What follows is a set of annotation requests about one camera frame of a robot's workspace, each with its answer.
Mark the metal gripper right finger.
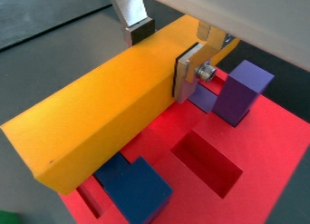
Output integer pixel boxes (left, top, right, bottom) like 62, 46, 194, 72
173, 21, 235, 103

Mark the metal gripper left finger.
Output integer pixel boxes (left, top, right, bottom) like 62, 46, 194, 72
111, 0, 155, 46

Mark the long yellow block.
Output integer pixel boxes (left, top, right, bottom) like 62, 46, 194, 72
0, 15, 241, 196

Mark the red slotted board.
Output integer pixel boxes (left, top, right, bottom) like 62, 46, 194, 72
58, 67, 310, 224

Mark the low purple block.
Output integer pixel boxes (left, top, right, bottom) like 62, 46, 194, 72
187, 84, 217, 112

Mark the green arch block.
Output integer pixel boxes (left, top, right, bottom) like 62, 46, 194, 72
0, 210, 20, 224

